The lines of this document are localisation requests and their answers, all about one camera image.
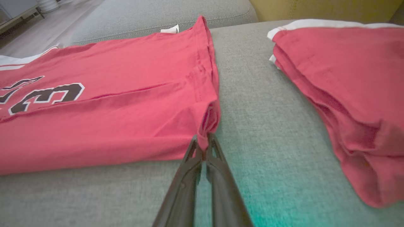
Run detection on white round container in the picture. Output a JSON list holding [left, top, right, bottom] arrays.
[[37, 0, 60, 13]]

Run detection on grey sofa cushion with seam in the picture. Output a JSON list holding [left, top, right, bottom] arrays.
[[70, 0, 259, 46]]

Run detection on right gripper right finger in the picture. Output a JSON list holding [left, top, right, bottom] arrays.
[[206, 132, 254, 227]]

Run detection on grey fabric sofa seat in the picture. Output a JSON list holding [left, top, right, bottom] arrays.
[[0, 20, 404, 227]]

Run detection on mustard yellow cushion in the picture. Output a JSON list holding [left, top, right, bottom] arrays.
[[249, 0, 404, 25]]

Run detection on red white basketball jersey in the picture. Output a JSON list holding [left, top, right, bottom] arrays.
[[0, 16, 221, 176]]

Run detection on grey low cabinet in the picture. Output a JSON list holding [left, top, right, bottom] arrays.
[[0, 0, 45, 34]]

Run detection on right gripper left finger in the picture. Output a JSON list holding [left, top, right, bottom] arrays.
[[152, 135, 204, 227]]

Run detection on red white Bulls shorts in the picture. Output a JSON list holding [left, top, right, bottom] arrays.
[[267, 19, 404, 209]]

